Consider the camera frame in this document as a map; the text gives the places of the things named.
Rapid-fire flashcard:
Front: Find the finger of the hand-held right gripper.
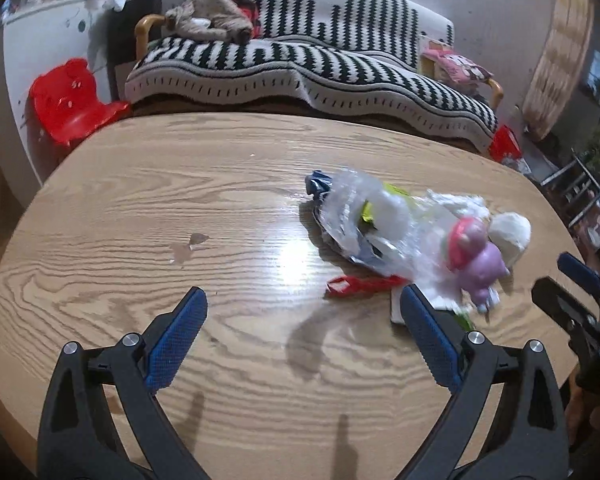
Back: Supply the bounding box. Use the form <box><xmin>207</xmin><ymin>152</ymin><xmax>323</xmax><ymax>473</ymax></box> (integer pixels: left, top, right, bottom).
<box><xmin>531</xmin><ymin>276</ymin><xmax>600</xmax><ymax>343</ymax></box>
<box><xmin>556</xmin><ymin>252</ymin><xmax>600</xmax><ymax>308</ymax></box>

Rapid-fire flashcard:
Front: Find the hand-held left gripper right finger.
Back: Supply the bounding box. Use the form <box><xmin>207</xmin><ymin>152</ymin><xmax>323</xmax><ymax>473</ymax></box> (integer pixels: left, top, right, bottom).
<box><xmin>399</xmin><ymin>284</ymin><xmax>571</xmax><ymax>480</ymax></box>

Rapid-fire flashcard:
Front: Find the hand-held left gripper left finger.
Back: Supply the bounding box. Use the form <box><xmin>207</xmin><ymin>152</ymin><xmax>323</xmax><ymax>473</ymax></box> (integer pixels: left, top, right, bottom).
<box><xmin>37</xmin><ymin>286</ymin><xmax>210</xmax><ymax>480</ymax></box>

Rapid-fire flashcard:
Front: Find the green snack packet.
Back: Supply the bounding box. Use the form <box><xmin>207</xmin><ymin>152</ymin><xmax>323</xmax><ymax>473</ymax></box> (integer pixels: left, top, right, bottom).
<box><xmin>361</xmin><ymin>184</ymin><xmax>413</xmax><ymax>226</ymax></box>

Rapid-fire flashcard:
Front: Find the white paper ball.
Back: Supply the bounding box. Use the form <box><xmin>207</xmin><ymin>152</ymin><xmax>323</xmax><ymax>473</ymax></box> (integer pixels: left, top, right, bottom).
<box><xmin>489</xmin><ymin>211</ymin><xmax>533</xmax><ymax>267</ymax></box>

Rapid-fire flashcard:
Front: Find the metal rack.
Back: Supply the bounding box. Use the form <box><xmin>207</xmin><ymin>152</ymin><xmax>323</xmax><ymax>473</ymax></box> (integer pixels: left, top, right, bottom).
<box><xmin>539</xmin><ymin>149</ymin><xmax>600</xmax><ymax>227</ymax></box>

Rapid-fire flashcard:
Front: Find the pink purple toy figure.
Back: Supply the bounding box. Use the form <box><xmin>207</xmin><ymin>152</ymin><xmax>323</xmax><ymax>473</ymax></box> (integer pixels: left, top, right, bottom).
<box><xmin>446</xmin><ymin>216</ymin><xmax>512</xmax><ymax>314</ymax></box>

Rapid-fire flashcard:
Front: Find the red plastic wrapper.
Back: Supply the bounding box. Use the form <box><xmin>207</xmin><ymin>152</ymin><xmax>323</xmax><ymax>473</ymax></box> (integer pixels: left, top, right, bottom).
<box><xmin>324</xmin><ymin>273</ymin><xmax>407</xmax><ymax>300</ymax></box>

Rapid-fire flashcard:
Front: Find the red plastic bag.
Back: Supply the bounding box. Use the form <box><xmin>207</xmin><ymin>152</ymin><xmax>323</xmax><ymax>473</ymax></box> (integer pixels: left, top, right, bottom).
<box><xmin>487</xmin><ymin>123</ymin><xmax>524</xmax><ymax>164</ymax></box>

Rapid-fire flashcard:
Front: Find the clear plastic bag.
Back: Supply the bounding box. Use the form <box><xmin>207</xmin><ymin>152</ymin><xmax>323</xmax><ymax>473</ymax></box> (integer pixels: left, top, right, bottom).
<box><xmin>311</xmin><ymin>167</ymin><xmax>463</xmax><ymax>282</ymax></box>

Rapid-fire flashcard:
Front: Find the blue foil wrapper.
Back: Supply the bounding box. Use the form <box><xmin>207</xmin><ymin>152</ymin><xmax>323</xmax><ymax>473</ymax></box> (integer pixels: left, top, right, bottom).
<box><xmin>305</xmin><ymin>170</ymin><xmax>339</xmax><ymax>199</ymax></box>

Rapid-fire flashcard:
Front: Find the bamboo curtain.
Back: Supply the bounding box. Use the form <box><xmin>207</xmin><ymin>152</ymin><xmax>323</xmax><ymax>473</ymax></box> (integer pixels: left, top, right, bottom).
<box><xmin>521</xmin><ymin>0</ymin><xmax>597</xmax><ymax>142</ymax></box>

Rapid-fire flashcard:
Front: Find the pink printed cushion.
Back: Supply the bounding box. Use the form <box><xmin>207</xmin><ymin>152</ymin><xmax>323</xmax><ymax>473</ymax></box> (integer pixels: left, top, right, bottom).
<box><xmin>419</xmin><ymin>41</ymin><xmax>497</xmax><ymax>95</ymax></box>

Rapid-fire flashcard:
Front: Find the red plastic chair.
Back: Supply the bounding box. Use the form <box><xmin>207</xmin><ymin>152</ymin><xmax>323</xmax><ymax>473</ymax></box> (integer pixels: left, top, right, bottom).
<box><xmin>29</xmin><ymin>58</ymin><xmax>132</xmax><ymax>149</ymax></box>

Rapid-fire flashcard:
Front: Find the black white striped sofa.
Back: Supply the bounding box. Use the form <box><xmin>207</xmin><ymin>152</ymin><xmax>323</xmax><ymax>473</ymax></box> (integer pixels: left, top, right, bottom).
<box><xmin>124</xmin><ymin>0</ymin><xmax>504</xmax><ymax>155</ymax></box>

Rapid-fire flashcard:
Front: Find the black side cabinet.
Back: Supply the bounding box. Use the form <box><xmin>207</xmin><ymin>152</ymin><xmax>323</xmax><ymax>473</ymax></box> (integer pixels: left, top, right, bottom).
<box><xmin>104</xmin><ymin>0</ymin><xmax>164</xmax><ymax>102</ymax></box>

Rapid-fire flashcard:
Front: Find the brown plush toy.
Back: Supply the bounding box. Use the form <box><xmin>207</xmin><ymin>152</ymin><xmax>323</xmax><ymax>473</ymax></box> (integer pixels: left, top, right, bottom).
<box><xmin>164</xmin><ymin>0</ymin><xmax>255</xmax><ymax>44</ymax></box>

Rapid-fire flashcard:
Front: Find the white cabinet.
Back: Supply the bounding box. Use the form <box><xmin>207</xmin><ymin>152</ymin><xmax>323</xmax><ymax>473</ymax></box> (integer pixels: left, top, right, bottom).
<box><xmin>1</xmin><ymin>0</ymin><xmax>117</xmax><ymax>188</ymax></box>

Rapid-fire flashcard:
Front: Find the red black cushion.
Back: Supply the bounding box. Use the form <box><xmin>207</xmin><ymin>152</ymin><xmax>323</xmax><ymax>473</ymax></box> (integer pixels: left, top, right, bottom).
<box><xmin>236</xmin><ymin>0</ymin><xmax>262</xmax><ymax>32</ymax></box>

